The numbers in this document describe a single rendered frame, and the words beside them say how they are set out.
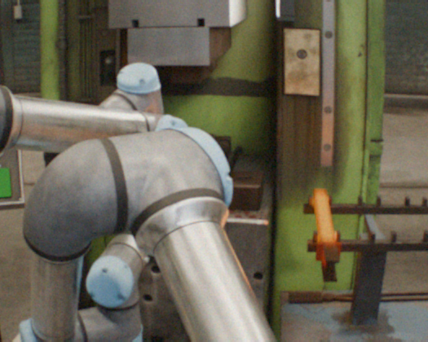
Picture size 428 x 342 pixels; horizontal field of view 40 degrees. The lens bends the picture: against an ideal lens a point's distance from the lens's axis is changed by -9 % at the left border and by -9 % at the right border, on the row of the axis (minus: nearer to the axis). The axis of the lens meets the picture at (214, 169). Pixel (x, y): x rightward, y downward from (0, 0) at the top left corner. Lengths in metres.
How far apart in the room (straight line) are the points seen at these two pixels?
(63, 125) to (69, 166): 0.16
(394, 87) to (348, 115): 6.09
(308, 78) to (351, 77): 0.12
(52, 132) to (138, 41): 0.69
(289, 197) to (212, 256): 1.01
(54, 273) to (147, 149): 0.22
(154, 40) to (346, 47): 0.49
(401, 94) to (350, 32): 6.16
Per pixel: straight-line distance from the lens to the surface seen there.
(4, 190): 1.54
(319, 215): 1.32
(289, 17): 1.54
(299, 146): 1.63
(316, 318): 1.46
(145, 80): 1.12
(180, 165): 0.72
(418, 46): 7.72
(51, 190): 0.71
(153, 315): 1.66
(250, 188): 1.53
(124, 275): 1.00
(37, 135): 0.84
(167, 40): 1.48
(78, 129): 0.88
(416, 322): 1.47
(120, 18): 1.51
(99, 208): 0.70
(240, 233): 1.51
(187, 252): 0.68
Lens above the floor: 1.47
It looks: 17 degrees down
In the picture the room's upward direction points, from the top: straight up
